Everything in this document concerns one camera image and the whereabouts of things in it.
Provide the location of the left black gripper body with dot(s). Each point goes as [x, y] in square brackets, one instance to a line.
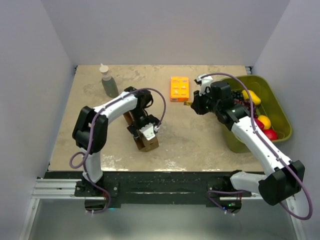
[141, 119]

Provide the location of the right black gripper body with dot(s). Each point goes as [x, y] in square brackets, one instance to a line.
[205, 103]

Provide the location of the yellow utility knife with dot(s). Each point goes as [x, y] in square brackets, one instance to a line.
[188, 103]

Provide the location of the brown cardboard express box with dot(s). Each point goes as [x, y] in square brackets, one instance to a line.
[143, 144]

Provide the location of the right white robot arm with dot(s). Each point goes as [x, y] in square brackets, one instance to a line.
[281, 175]

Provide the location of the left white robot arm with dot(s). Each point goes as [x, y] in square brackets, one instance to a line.
[91, 128]

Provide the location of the orange small carton box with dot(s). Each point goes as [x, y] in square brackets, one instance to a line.
[179, 89]

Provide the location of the dark purple grape bunch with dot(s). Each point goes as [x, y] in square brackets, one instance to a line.
[237, 95]

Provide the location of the red grape bunch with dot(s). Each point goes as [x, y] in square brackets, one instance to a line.
[246, 103]

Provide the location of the clear bottle with white cap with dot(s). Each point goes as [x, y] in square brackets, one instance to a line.
[108, 82]

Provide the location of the yellow mango fruit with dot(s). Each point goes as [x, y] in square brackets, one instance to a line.
[255, 99]

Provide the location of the red pepper fruit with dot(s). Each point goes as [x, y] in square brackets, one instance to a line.
[259, 124]

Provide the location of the yellow lemon fruit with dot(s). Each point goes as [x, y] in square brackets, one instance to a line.
[265, 122]

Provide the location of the olive green plastic bin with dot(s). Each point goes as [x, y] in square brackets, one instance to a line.
[269, 107]

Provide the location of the red apple fruit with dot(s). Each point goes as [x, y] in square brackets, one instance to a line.
[270, 134]

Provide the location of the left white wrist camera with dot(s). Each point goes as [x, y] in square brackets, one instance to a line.
[149, 131]

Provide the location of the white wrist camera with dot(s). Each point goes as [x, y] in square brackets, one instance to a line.
[149, 131]
[204, 82]

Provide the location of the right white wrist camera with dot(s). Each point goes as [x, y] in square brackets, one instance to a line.
[204, 82]

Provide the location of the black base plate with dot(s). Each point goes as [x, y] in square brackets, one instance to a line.
[159, 188]

